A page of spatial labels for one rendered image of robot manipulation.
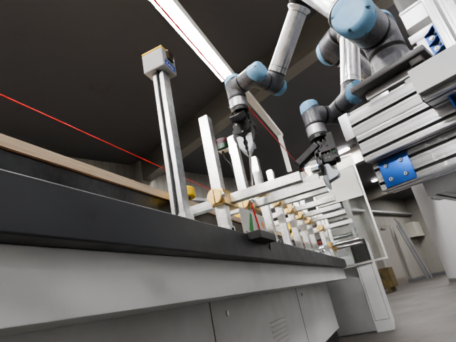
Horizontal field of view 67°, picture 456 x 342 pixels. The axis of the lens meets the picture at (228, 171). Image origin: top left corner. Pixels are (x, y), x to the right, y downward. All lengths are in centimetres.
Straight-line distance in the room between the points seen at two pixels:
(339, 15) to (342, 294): 318
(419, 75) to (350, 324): 323
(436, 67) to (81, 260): 87
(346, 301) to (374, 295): 31
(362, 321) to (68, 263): 356
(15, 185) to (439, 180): 106
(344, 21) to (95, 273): 93
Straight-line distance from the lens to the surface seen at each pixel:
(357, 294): 392
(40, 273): 55
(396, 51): 120
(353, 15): 114
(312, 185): 132
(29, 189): 51
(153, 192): 115
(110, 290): 63
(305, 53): 428
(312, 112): 139
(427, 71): 99
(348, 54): 149
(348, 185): 387
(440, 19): 140
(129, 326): 97
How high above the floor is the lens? 50
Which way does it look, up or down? 21 degrees up
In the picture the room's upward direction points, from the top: 12 degrees counter-clockwise
